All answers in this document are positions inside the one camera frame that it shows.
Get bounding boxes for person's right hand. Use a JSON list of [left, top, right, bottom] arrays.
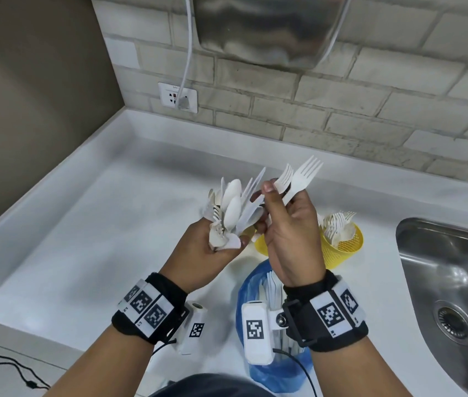
[[252, 180, 327, 288]]

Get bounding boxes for person's left hand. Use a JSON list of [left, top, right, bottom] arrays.
[[159, 218, 256, 294]]

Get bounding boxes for bundle of white plastic cutlery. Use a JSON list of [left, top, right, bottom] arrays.
[[258, 270, 301, 356], [200, 167, 268, 252]]

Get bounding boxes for white plastic fork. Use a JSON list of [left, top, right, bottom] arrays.
[[273, 163, 296, 195], [281, 155, 324, 207]]

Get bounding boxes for blue plastic bag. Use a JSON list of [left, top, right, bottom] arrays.
[[237, 260, 313, 393]]

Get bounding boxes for person's left forearm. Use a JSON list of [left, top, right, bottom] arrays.
[[45, 326, 154, 397]]

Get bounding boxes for person's dark shorts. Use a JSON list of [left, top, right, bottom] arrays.
[[149, 372, 276, 397]]

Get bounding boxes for black left wristband with markers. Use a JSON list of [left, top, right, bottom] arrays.
[[111, 271, 190, 346]]

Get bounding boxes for black wristband with markers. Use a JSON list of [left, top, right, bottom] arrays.
[[281, 269, 369, 353], [111, 271, 190, 346]]

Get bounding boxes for black right wristband with markers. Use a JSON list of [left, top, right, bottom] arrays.
[[281, 269, 369, 353]]

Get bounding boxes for stainless steel sink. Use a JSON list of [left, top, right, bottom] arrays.
[[395, 217, 468, 389]]

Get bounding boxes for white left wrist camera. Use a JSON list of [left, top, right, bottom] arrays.
[[175, 301, 209, 355]]

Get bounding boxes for black left wrist camera cable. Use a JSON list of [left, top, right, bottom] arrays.
[[151, 339, 176, 358]]

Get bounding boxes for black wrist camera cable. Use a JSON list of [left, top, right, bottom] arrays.
[[273, 348, 317, 397], [151, 339, 176, 358]]

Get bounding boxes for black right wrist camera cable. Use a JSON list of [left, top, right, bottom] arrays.
[[273, 348, 317, 397]]

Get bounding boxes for white wall socket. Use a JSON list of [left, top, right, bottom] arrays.
[[158, 81, 199, 115]]

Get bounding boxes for black floor cable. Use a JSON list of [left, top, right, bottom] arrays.
[[0, 350, 51, 389]]

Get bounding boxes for white plug with cable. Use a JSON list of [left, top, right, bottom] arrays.
[[174, 0, 195, 111]]

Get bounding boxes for stainless steel wall appliance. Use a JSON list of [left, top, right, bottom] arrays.
[[192, 0, 352, 70]]

